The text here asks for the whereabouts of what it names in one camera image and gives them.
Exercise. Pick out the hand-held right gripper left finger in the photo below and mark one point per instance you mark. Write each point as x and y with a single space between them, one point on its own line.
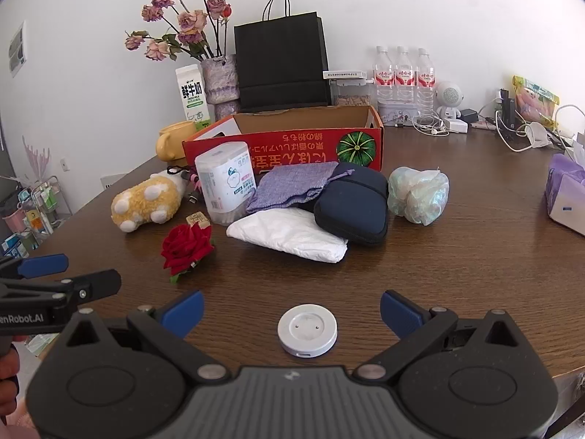
187 310

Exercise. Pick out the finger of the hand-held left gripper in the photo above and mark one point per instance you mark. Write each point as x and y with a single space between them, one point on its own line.
43 266
98 284

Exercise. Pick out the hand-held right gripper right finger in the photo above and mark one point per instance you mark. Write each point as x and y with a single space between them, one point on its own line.
396 312

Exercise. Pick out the red rose flower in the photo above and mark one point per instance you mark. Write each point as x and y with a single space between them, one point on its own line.
186 248

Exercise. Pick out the white round charger puck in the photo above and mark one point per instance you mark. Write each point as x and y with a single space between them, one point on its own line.
307 329

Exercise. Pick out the yellow white plush toy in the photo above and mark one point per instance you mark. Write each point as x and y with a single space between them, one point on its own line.
146 201

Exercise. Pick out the navy zip case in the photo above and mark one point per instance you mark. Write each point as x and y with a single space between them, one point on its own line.
354 208

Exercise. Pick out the translucent plastic bag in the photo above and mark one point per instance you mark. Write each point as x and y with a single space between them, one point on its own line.
418 194

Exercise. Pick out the white tissue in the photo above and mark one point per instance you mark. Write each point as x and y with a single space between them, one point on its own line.
292 237

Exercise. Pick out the clear cotton swab container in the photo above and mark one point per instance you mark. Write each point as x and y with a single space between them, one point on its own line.
226 183

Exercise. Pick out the purple woven pouch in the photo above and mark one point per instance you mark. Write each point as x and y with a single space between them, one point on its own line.
288 185

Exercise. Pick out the red cardboard box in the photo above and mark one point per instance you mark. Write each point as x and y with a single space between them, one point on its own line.
283 148

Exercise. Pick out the person's left hand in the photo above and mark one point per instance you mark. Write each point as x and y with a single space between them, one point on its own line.
7 384

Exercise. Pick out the person's pink clothing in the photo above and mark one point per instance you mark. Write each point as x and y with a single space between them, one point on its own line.
16 427

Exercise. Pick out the yellow mug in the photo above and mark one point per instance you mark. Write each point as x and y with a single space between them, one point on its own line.
176 141

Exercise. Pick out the white earphones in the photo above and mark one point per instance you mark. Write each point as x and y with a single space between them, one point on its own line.
429 125

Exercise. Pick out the white charger block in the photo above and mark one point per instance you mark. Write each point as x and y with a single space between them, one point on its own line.
457 125

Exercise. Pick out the printed tin box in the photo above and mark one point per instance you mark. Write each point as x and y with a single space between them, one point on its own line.
397 112

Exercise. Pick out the purple tissue pack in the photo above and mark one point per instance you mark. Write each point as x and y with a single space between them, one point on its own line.
564 190

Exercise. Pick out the black power adapter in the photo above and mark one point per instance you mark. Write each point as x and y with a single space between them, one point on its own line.
468 115

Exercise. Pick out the white milk carton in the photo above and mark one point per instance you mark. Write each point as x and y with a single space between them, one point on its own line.
193 96

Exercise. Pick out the clear seed container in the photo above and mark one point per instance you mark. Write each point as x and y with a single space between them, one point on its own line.
351 95

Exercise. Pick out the white robot speaker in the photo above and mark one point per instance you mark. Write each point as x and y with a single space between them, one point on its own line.
450 96

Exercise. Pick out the white plug adapter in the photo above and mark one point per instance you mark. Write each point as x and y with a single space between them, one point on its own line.
537 133

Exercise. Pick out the black upright stand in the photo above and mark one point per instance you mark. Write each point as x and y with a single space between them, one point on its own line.
507 109

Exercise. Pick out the purple speckled vase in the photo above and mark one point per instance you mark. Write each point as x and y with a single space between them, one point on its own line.
220 80

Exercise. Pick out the white flat box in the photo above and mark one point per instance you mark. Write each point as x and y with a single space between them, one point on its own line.
345 74

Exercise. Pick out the yellow pink snack packet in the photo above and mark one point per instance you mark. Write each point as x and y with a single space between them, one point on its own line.
534 103

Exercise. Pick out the black paper bag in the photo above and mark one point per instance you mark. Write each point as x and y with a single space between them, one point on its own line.
281 64

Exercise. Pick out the dried pink roses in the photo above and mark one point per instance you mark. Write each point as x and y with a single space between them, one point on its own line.
183 18

